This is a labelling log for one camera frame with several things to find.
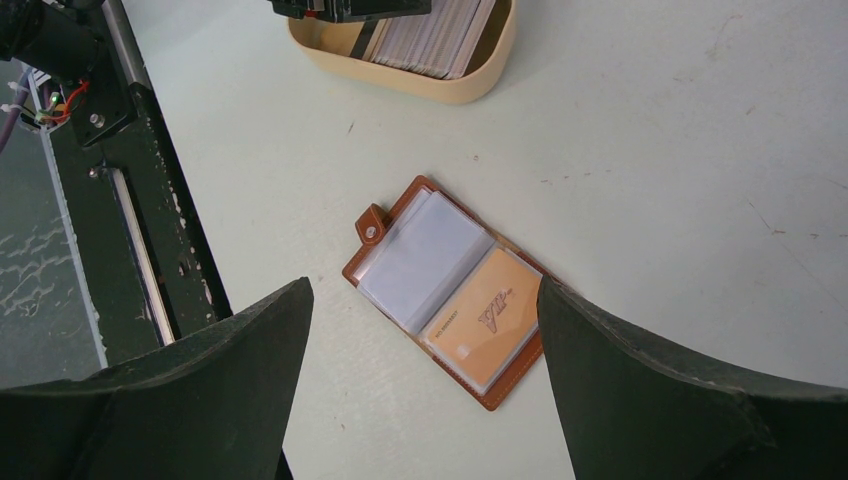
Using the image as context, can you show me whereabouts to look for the orange VIP credit card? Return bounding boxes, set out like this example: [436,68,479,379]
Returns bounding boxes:
[420,246,542,395]

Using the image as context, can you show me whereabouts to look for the beige oval card tray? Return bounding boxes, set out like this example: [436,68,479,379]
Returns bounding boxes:
[287,1,516,105]

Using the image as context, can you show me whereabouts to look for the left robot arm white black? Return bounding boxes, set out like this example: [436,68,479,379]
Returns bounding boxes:
[1,1,432,83]

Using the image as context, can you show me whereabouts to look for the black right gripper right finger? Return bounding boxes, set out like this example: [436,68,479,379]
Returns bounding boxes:
[537,277,847,479]

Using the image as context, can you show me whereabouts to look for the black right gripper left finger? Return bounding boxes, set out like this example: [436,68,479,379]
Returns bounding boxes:
[1,278,314,479]

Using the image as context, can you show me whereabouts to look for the brown leather card holder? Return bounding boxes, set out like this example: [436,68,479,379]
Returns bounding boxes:
[342,175,549,411]

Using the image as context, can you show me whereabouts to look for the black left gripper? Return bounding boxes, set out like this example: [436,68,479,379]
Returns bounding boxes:
[270,0,432,23]

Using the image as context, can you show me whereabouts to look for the stack of credit cards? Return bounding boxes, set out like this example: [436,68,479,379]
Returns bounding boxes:
[351,0,496,80]

